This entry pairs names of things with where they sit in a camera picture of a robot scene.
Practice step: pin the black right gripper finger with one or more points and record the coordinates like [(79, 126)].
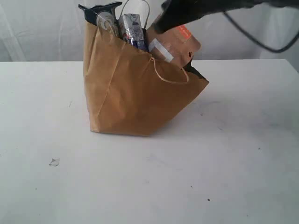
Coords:
[(172, 19)]

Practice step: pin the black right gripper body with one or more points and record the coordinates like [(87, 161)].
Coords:
[(199, 8)]

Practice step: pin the brown coffee pouch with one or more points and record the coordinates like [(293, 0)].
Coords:
[(177, 45)]

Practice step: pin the small white milk carton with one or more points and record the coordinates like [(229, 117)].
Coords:
[(131, 31)]

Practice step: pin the spaghetti packet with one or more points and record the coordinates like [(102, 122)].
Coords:
[(103, 16)]

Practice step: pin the brown paper shopping bag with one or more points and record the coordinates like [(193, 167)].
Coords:
[(130, 92)]

